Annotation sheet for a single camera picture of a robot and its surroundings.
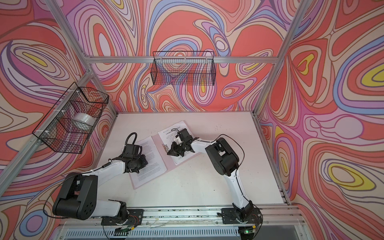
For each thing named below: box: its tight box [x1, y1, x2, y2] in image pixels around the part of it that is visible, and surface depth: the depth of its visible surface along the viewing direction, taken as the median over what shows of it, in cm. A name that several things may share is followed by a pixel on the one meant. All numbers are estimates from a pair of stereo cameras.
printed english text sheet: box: [129, 136, 168, 188], surface depth 93 cm
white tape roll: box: [71, 112, 97, 130], surface depth 74 cm
